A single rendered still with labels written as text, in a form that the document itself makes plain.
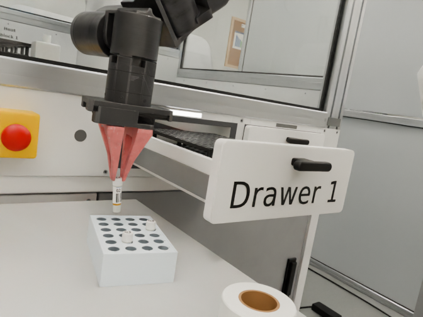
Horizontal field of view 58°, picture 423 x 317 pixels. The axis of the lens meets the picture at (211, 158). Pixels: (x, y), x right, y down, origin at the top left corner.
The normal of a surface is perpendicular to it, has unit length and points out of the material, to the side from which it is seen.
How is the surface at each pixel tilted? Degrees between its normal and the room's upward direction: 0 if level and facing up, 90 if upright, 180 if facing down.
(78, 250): 0
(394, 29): 90
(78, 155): 90
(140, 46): 91
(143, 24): 91
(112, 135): 112
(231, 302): 0
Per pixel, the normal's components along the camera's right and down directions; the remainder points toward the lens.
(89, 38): -0.62, 0.43
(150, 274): 0.40, 0.20
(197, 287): 0.15, -0.98
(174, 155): -0.79, -0.04
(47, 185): 0.59, 0.22
